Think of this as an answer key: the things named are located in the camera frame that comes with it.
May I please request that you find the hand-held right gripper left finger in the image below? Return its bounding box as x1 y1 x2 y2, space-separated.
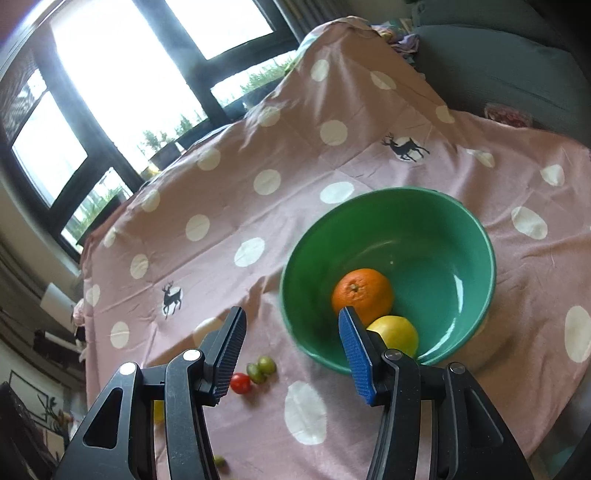
55 306 247 480

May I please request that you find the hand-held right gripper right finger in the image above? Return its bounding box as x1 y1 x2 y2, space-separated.
338 306 534 480

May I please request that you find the yellow lemon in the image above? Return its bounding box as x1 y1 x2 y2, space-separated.
367 315 420 361

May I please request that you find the orange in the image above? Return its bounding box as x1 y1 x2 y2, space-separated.
331 268 394 326

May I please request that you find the green bowl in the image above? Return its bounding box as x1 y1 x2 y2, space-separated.
279 185 498 376

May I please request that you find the pink white cloth bundle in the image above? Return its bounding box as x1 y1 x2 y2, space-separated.
71 300 90 363

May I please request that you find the black shelf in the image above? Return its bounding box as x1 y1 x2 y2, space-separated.
32 328 79 352

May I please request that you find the potted green plant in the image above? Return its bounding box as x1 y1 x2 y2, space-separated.
76 185 127 241
141 129 181 169
178 113 218 148
245 53 296 107

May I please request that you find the pink polka dot tablecloth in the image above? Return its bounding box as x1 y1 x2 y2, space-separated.
78 16 591 480

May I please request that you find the dark furniture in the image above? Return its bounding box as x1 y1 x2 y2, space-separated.
0 381 56 480

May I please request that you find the black framed window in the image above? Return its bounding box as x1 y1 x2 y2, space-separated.
0 0 315 259

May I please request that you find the pink patterned cloth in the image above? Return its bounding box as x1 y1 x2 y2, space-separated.
485 104 532 127

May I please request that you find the pile of clothes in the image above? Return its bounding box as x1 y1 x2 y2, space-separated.
369 18 423 58

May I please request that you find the grey sofa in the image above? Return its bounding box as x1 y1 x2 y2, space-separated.
406 0 591 148

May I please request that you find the framed wall picture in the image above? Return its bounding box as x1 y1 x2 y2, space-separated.
9 369 61 425

